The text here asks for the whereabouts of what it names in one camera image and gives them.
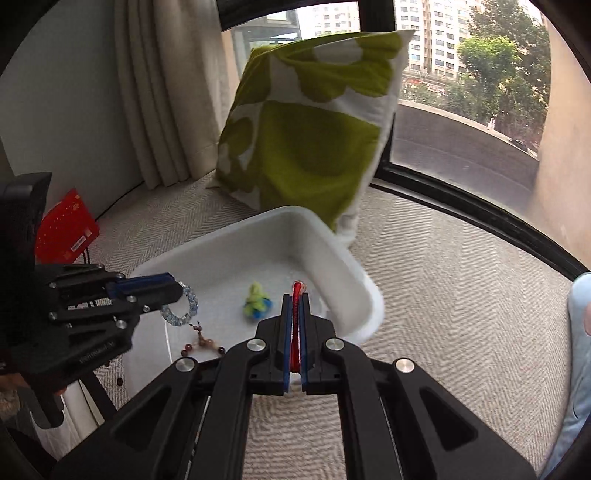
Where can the beige curtain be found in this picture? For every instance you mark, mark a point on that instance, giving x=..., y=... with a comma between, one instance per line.
x=174, y=85

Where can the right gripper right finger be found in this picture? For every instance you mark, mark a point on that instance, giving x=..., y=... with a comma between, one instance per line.
x=397, y=421

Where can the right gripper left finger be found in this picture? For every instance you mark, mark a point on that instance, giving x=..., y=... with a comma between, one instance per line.
x=190, y=422

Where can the green white patterned pillow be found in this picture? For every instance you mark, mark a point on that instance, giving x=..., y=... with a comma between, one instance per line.
x=310, y=122

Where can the green blue toy charm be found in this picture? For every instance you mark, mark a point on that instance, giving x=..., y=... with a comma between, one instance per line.
x=257, y=303

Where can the blue cloud plush pillow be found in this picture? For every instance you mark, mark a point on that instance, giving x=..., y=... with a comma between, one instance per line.
x=578, y=407

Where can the red paper packet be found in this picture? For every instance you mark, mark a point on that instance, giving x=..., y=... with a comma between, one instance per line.
x=66, y=231

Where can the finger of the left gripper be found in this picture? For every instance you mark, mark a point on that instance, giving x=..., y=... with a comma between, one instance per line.
x=79, y=283
x=84, y=338

